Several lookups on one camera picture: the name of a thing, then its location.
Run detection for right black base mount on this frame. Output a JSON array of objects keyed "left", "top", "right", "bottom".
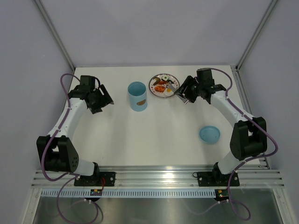
[{"left": 192, "top": 171, "right": 240, "bottom": 187}]

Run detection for toy fried egg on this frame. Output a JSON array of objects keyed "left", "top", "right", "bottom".
[{"left": 164, "top": 88, "right": 174, "bottom": 98}]

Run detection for blue cylindrical lunch container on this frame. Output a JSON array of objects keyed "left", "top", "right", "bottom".
[{"left": 128, "top": 82, "right": 148, "bottom": 112}]

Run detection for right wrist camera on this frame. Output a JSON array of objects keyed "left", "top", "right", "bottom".
[{"left": 196, "top": 68, "right": 214, "bottom": 86}]

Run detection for orange toy fried cutlet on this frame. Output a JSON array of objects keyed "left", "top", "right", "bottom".
[{"left": 154, "top": 85, "right": 165, "bottom": 92}]

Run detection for left aluminium frame post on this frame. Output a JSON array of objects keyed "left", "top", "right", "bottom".
[{"left": 32, "top": 0, "right": 76, "bottom": 72}]

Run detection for white slotted cable duct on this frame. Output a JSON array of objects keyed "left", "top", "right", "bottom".
[{"left": 41, "top": 189, "right": 216, "bottom": 198}]

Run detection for aluminium front rail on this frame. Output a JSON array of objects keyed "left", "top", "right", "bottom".
[{"left": 30, "top": 165, "right": 285, "bottom": 189}]

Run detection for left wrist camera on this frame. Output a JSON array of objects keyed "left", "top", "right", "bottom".
[{"left": 79, "top": 75, "right": 96, "bottom": 91}]

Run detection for metal tongs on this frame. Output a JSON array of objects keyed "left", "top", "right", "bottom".
[{"left": 168, "top": 83, "right": 189, "bottom": 105}]

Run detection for patterned round plate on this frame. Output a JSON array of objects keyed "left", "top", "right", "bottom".
[{"left": 149, "top": 73, "right": 180, "bottom": 98}]

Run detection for blue round lid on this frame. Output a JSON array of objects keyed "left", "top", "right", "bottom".
[{"left": 198, "top": 126, "right": 221, "bottom": 144}]

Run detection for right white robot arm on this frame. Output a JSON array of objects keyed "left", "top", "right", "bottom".
[{"left": 175, "top": 76, "right": 267, "bottom": 185}]

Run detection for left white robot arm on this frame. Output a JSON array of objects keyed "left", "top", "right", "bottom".
[{"left": 36, "top": 84, "right": 114, "bottom": 186}]

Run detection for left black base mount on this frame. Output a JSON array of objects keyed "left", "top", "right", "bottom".
[{"left": 74, "top": 172, "right": 116, "bottom": 187}]

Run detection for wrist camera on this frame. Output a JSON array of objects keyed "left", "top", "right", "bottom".
[
  {"left": 196, "top": 68, "right": 214, "bottom": 86},
  {"left": 79, "top": 75, "right": 96, "bottom": 91}
]

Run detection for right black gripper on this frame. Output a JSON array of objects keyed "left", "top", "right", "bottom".
[{"left": 174, "top": 76, "right": 203, "bottom": 103}]

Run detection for right aluminium frame post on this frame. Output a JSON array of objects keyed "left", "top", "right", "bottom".
[{"left": 235, "top": 0, "right": 280, "bottom": 72}]

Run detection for aluminium frame post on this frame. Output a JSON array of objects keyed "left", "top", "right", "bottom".
[
  {"left": 235, "top": 0, "right": 280, "bottom": 72},
  {"left": 32, "top": 0, "right": 76, "bottom": 72}
]

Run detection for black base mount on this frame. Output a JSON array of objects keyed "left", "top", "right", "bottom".
[
  {"left": 192, "top": 171, "right": 240, "bottom": 187},
  {"left": 74, "top": 172, "right": 116, "bottom": 187}
]

